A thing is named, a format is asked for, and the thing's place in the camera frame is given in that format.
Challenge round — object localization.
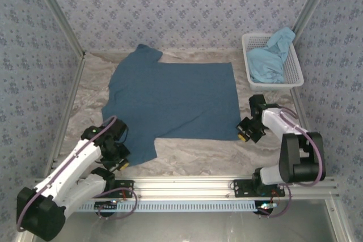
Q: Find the white plastic basket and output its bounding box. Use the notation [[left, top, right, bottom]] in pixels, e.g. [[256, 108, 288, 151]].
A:
[[241, 32, 305, 90]]

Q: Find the light blue t-shirt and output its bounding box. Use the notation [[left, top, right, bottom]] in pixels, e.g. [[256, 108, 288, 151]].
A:
[[246, 27, 296, 84]]

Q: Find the aluminium lower frame bar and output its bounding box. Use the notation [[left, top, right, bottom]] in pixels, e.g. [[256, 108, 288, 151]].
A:
[[324, 198, 352, 242]]

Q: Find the small circuit board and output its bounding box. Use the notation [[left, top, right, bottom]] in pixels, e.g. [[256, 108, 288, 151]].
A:
[[254, 201, 277, 215], [94, 201, 119, 212]]

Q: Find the aluminium cross rail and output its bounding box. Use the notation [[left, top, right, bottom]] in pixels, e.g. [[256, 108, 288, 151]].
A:
[[30, 176, 340, 198]]

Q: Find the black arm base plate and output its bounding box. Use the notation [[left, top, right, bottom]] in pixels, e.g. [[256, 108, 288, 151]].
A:
[[233, 179, 286, 198], [82, 180, 134, 199]]

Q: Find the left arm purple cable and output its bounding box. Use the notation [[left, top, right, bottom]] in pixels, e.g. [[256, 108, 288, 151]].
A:
[[16, 115, 138, 233]]

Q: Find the dark blue t-shirt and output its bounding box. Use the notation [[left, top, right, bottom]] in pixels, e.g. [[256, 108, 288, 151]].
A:
[[101, 44, 242, 167]]

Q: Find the pale blue slotted cable duct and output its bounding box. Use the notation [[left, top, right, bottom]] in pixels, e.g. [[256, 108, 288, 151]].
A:
[[75, 199, 256, 213]]

